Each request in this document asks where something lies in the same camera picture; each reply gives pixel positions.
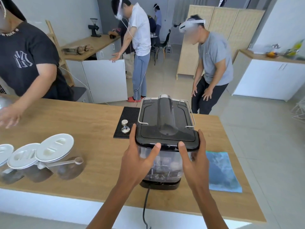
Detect person's right hand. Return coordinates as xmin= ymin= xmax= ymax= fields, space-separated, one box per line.
xmin=178 ymin=129 xmax=210 ymax=196

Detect person's left hand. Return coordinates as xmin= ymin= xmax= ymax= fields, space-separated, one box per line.
xmin=118 ymin=124 xmax=161 ymax=188

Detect black coffee machine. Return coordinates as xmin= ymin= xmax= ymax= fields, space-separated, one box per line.
xmin=135 ymin=94 xmax=200 ymax=191

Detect person's left forearm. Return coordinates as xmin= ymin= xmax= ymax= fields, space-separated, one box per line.
xmin=86 ymin=182 xmax=135 ymax=229

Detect person's right forearm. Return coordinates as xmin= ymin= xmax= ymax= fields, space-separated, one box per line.
xmin=191 ymin=188 xmax=230 ymax=229

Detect silver coffee tamper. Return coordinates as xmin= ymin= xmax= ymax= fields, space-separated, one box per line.
xmin=121 ymin=120 xmax=131 ymax=134

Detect blue cleaning cloth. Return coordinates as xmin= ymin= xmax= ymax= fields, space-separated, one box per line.
xmin=205 ymin=151 xmax=243 ymax=194

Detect black rubber tamping mat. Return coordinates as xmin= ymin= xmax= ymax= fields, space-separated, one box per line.
xmin=113 ymin=107 xmax=141 ymax=139

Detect red slippers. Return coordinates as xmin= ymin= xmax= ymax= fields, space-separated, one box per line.
xmin=128 ymin=95 xmax=146 ymax=103

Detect white cabinet door panel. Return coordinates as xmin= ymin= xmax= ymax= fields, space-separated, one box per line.
xmin=81 ymin=59 xmax=128 ymax=104

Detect clear plastic measuring scoop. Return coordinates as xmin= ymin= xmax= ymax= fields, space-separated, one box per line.
xmin=38 ymin=157 xmax=84 ymax=169

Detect glass jar with white lid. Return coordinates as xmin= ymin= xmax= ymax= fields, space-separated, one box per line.
xmin=35 ymin=134 xmax=86 ymax=181
xmin=0 ymin=144 xmax=24 ymax=184
xmin=7 ymin=143 xmax=54 ymax=183

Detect black chair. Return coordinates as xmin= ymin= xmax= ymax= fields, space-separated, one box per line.
xmin=150 ymin=30 xmax=171 ymax=66

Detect white sideboard with wooden top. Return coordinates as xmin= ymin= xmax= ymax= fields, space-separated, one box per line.
xmin=227 ymin=49 xmax=305 ymax=102

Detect white cabinet with wooden top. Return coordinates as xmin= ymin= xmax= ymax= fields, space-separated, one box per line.
xmin=61 ymin=34 xmax=124 ymax=103

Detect wooden hand models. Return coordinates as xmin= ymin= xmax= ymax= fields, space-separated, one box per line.
xmin=62 ymin=44 xmax=94 ymax=56

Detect white headset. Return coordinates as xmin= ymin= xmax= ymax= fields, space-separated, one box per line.
xmin=114 ymin=0 xmax=125 ymax=21
xmin=179 ymin=18 xmax=206 ymax=34

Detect bowl of fruit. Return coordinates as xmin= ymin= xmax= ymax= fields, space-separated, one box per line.
xmin=266 ymin=44 xmax=281 ymax=58

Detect wicker folding screen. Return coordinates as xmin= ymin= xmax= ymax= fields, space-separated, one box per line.
xmin=176 ymin=4 xmax=265 ymax=80

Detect black coffee grinder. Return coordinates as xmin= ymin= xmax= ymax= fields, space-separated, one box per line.
xmin=88 ymin=18 xmax=102 ymax=38

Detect wooden ladder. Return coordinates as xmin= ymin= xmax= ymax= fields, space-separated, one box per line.
xmin=45 ymin=20 xmax=76 ymax=87

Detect black power cord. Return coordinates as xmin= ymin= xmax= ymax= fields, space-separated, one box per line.
xmin=142 ymin=187 xmax=152 ymax=229

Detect black cable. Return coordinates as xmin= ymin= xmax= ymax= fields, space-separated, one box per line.
xmin=134 ymin=53 xmax=144 ymax=103

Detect white wire rack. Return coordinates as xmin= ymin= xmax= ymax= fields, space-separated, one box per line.
xmin=290 ymin=96 xmax=305 ymax=122

